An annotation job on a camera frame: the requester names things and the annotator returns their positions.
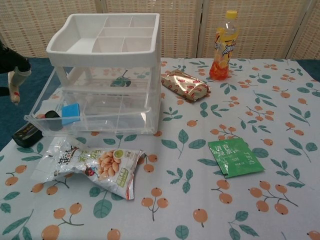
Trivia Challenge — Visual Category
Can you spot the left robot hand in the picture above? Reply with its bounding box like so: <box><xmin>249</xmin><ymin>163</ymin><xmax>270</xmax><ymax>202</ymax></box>
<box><xmin>0</xmin><ymin>39</ymin><xmax>32</xmax><ymax>98</ymax></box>

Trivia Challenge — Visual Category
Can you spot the green tea sachet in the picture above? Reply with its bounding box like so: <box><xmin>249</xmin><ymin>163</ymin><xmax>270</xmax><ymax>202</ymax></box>
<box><xmin>207</xmin><ymin>138</ymin><xmax>266</xmax><ymax>179</ymax></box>

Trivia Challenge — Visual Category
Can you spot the orange iced tea bottle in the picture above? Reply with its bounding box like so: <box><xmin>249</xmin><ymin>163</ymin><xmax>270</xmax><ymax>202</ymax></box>
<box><xmin>209</xmin><ymin>9</ymin><xmax>240</xmax><ymax>81</ymax></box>

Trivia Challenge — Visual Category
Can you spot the blue block eraser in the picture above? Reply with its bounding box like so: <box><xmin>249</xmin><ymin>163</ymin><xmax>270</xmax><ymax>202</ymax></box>
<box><xmin>60</xmin><ymin>102</ymin><xmax>82</xmax><ymax>126</ymax></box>

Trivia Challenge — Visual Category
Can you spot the dark cone-shaped stamp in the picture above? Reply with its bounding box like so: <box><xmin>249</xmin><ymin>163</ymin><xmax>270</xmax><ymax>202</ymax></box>
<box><xmin>44</xmin><ymin>109</ymin><xmax>64</xmax><ymax>132</ymax></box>

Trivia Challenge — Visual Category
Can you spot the silver nut snack bag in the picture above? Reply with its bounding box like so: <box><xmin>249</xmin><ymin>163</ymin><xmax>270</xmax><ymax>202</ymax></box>
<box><xmin>29</xmin><ymin>136</ymin><xmax>147</xmax><ymax>201</ymax></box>

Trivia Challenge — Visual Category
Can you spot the white plastic drawer organizer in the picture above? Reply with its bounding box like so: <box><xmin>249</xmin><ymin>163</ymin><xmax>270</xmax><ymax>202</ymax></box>
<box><xmin>46</xmin><ymin>12</ymin><xmax>161</xmax><ymax>135</ymax></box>

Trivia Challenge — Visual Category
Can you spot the clear plastic storage box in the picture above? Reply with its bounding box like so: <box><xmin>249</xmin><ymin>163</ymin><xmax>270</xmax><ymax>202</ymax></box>
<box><xmin>23</xmin><ymin>67</ymin><xmax>119</xmax><ymax>138</ymax></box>

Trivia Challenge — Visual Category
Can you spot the woven bamboo folding screen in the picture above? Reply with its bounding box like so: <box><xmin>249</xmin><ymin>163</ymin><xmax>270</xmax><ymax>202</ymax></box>
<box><xmin>0</xmin><ymin>0</ymin><xmax>320</xmax><ymax>61</ymax></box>

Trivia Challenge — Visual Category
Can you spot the gold foil snack packet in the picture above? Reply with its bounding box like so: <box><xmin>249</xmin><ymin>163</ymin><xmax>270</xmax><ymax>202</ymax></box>
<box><xmin>160</xmin><ymin>69</ymin><xmax>211</xmax><ymax>103</ymax></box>

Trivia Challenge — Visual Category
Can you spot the floral fruit print tablecloth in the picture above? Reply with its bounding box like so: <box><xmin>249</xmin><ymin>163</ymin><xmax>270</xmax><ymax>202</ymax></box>
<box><xmin>0</xmin><ymin>57</ymin><xmax>320</xmax><ymax>240</ymax></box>

